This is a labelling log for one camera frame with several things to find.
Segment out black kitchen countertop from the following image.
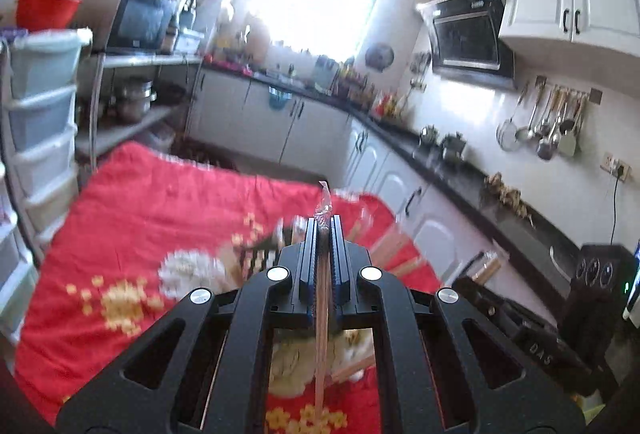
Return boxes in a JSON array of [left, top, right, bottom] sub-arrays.
[[201, 63, 579, 316]]

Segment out hanging steel utensils rack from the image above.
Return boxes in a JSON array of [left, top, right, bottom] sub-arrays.
[[496, 75, 602, 162]]

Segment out dark green perforated utensil basket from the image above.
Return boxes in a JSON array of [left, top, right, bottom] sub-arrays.
[[239, 216, 308, 281]]

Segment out white lower cabinets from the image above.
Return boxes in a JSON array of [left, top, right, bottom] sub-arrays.
[[186, 67, 507, 285]]

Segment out red floral tablecloth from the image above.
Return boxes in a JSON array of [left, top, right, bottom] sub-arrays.
[[1, 143, 438, 433]]

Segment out steel kettle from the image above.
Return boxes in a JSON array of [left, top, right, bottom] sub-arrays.
[[419, 125, 439, 148]]

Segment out steel pot on shelf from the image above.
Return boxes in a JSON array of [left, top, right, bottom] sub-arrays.
[[115, 76, 157, 124]]

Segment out steel range hood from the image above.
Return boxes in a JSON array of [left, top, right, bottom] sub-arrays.
[[416, 0, 515, 90]]

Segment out black microwave oven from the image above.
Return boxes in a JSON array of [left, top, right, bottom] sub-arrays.
[[74, 0, 175, 54]]

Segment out blue plastic drawer tower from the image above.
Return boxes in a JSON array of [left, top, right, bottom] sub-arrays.
[[1, 28, 92, 263]]

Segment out red plastic basin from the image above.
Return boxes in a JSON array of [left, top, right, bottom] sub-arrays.
[[15, 0, 82, 32]]

